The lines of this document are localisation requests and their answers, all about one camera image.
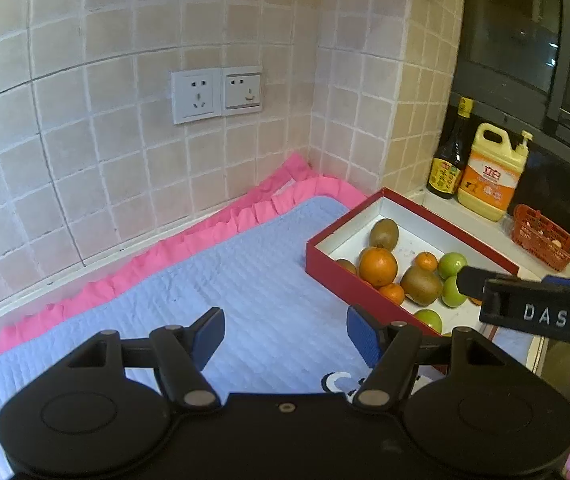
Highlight dark window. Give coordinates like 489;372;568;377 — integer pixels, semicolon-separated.
452;0;570;148

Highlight white wall socket with switch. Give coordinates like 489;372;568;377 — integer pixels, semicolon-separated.
221;65;264;112

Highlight large brown kiwi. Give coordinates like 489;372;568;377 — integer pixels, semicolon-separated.
401;265;444;307

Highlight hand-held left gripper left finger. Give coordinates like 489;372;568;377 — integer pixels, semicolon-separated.
68;306;226;409

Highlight small orange plastic basket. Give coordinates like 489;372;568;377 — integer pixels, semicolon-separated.
510;203;570;273

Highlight large orange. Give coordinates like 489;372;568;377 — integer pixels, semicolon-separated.
358;247;399;287

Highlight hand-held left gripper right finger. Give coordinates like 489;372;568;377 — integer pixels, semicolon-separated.
346;304;508;409

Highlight green apple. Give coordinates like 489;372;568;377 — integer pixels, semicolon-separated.
438;253;468;281
441;276;468;308
413;309;443;335

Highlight dark soy sauce bottle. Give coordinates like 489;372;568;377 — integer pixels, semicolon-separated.
426;96;474;200

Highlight blue quilted mat pink frill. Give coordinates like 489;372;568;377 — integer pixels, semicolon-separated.
0;154;536;480

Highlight yellow detergent bottle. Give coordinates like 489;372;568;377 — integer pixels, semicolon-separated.
457;122;534;223

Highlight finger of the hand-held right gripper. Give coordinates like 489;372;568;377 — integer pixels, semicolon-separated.
457;265;570;347

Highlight red cardboard box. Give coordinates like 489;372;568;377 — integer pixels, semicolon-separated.
306;187;550;377

